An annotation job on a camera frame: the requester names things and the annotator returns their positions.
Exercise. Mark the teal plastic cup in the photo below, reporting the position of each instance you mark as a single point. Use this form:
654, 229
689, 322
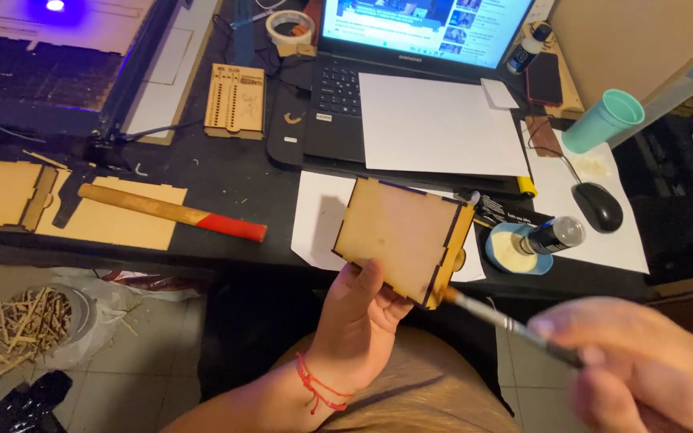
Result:
604, 120

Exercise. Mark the small white bottle black cap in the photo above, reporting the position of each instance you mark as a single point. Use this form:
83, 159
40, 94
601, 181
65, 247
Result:
528, 48

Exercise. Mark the wooden laser-cut box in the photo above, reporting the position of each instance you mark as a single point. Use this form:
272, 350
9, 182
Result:
403, 237

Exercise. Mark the small curved wood offcut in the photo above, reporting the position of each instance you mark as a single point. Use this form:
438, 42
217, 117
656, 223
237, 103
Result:
292, 118

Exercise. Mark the yellow marker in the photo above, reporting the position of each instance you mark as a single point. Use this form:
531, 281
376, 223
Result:
526, 186

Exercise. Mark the blue lid with white glue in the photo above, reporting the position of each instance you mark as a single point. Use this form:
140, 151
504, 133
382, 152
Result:
512, 251

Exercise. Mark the white paper under box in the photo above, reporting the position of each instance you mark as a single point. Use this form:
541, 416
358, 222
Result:
319, 219

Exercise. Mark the partly assembled wooden box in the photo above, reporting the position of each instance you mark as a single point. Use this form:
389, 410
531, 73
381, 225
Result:
3, 193

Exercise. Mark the person's left hand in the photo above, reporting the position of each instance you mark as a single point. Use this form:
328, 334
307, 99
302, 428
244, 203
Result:
355, 337

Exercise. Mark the black printed packet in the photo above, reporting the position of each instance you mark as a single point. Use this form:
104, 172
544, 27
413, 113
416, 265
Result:
503, 210

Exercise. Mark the laser engraver machine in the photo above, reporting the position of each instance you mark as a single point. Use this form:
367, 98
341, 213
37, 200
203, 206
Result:
52, 66

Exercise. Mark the roll of masking tape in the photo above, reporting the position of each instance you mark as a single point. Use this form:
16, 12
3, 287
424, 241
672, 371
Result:
289, 27

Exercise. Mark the black smartphone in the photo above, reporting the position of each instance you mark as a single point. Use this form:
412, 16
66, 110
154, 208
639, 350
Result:
544, 79

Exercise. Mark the flat plywood sheet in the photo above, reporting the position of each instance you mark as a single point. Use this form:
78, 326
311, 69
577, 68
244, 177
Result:
121, 216

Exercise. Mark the person's right hand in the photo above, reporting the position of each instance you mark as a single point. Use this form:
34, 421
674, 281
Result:
635, 367

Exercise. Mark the small engraved wooden box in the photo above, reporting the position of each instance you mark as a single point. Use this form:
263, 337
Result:
235, 101

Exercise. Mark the clear bag of wood scraps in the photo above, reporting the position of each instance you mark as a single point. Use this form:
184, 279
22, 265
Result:
27, 328

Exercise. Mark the person's beige shorts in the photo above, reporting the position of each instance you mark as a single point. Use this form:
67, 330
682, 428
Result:
418, 385

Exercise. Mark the black computer mouse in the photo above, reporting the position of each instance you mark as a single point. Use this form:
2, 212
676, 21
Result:
598, 205

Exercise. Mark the metal-ferrule paintbrush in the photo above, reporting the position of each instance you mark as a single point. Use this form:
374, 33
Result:
506, 323

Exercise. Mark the black laptop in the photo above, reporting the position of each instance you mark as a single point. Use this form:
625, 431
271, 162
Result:
394, 84

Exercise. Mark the white board sheet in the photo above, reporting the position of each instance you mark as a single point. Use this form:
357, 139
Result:
169, 72

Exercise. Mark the black plastic bag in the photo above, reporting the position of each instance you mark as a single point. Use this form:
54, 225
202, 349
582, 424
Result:
27, 406

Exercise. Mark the white paper under mouse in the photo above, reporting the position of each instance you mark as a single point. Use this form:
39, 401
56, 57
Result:
587, 198

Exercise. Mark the large white paper sheet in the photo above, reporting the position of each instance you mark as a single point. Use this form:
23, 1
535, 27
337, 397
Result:
440, 126

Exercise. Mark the small white paper card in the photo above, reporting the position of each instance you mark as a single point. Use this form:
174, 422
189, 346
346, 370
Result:
500, 94

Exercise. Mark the glue bottle with clear cap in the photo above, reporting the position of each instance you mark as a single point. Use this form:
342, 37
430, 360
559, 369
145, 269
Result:
554, 236

